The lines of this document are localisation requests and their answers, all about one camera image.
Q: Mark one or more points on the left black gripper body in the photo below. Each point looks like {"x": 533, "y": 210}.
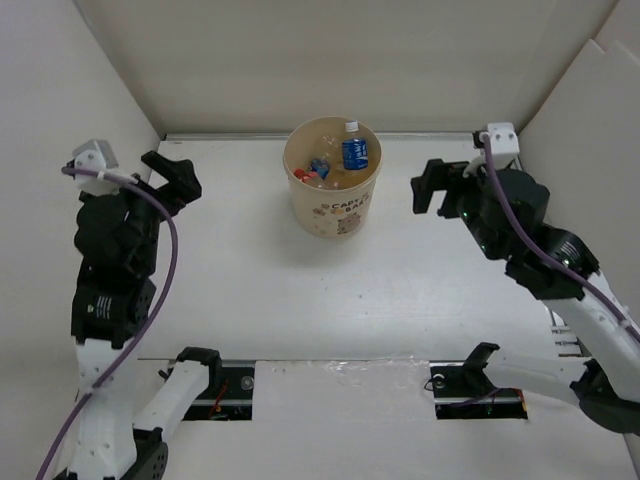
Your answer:
{"x": 177, "y": 193}

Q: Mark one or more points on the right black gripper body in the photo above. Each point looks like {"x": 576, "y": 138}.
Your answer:
{"x": 463, "y": 195}

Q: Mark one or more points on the large blue label bottle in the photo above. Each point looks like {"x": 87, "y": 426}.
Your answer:
{"x": 354, "y": 148}

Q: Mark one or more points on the beige capybara paper bin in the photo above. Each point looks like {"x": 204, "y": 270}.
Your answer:
{"x": 340, "y": 210}

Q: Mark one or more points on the small blue label bottle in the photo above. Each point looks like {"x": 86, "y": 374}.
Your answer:
{"x": 320, "y": 166}

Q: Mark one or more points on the red label cola bottle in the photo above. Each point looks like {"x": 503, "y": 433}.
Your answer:
{"x": 311, "y": 178}

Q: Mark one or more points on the clear plastic bottle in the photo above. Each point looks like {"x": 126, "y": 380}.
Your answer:
{"x": 329, "y": 148}

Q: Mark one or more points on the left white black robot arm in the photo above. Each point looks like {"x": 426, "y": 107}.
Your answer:
{"x": 114, "y": 305}

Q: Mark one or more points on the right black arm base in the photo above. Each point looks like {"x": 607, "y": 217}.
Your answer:
{"x": 459, "y": 394}

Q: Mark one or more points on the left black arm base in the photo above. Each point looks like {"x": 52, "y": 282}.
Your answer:
{"x": 231, "y": 401}

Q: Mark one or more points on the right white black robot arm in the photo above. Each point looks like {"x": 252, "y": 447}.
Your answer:
{"x": 504, "y": 212}

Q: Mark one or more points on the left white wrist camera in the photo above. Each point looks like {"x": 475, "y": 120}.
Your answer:
{"x": 94, "y": 155}

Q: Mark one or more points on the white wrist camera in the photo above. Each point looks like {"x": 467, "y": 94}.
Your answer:
{"x": 503, "y": 143}
{"x": 94, "y": 155}

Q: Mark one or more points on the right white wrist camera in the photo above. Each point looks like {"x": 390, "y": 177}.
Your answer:
{"x": 503, "y": 143}

